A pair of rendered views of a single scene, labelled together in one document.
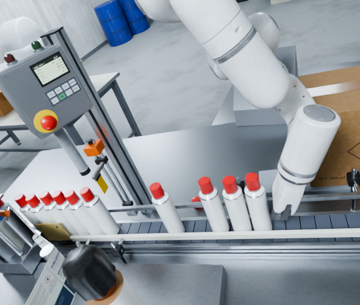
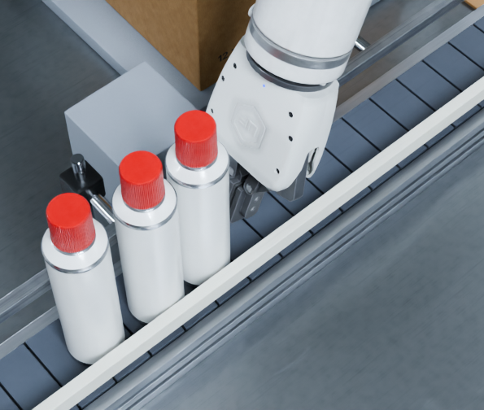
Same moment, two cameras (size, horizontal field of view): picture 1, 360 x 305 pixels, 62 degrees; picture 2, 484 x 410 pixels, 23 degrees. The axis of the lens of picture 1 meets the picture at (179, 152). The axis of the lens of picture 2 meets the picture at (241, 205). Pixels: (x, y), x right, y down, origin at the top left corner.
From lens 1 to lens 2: 0.49 m
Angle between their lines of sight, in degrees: 48
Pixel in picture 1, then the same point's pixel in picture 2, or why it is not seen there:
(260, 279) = (277, 391)
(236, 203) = (174, 223)
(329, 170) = (241, 23)
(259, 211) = (223, 214)
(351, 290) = (454, 275)
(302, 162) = (346, 22)
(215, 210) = (110, 284)
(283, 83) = not seen: outside the picture
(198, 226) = (15, 378)
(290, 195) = (317, 124)
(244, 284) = not seen: outside the picture
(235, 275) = not seen: outside the picture
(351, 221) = (365, 126)
